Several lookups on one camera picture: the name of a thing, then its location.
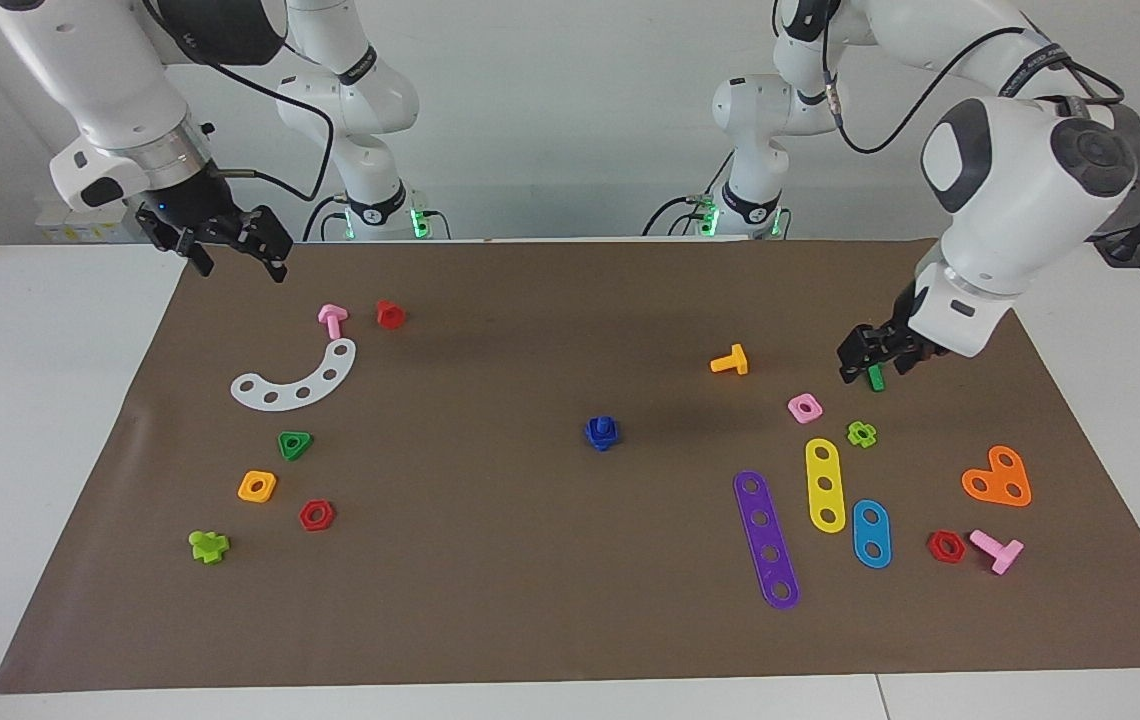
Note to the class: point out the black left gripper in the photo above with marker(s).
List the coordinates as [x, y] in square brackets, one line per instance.
[895, 335]

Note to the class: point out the pink square plastic nut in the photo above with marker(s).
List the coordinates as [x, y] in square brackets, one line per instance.
[796, 415]

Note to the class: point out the lime cross-shaped plastic nut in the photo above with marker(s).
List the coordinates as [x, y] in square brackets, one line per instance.
[870, 437]

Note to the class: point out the blue two-hole plastic strip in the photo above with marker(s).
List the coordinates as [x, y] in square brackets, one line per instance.
[871, 535]

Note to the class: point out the small white yellow box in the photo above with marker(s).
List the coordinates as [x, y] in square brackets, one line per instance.
[70, 232]

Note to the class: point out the blue square plastic nut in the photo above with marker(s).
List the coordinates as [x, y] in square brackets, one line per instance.
[594, 433]

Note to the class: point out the red hexagonal plastic nut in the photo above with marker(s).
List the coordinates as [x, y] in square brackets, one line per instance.
[327, 510]
[958, 552]

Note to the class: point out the orange square plastic nut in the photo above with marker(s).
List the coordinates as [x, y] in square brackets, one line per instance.
[270, 480]

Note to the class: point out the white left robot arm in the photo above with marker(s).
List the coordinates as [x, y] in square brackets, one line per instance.
[1030, 200]

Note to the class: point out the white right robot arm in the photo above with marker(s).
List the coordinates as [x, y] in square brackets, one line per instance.
[100, 80]

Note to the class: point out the brown table mat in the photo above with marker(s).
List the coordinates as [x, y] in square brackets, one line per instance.
[570, 560]

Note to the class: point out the red plastic screw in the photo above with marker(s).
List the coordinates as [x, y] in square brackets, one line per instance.
[390, 316]

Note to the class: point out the orange plastic screw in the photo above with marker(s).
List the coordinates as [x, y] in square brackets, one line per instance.
[730, 364]

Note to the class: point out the green triangular plastic nut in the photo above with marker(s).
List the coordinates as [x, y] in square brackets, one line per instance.
[303, 438]

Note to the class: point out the green plastic screw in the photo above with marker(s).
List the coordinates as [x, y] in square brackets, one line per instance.
[876, 380]

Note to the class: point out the white curved strip with holes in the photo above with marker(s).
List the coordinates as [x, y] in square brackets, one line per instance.
[317, 385]

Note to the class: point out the yellow three-hole plastic strip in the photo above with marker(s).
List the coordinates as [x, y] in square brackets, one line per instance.
[825, 468]

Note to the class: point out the purple four-hole plastic strip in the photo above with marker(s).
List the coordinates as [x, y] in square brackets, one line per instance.
[765, 537]

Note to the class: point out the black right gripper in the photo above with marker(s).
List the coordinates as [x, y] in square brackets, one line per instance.
[205, 220]

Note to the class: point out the blue triangular-head plastic screw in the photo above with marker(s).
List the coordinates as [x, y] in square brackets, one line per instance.
[603, 446]

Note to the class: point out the lime cross-head plastic screw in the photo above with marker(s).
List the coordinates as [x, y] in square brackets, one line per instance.
[208, 548]

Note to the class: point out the orange three-hole angled plate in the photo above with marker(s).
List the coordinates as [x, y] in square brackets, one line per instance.
[996, 478]

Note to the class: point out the pink plastic screw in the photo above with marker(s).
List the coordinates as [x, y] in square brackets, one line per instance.
[1000, 553]
[333, 322]

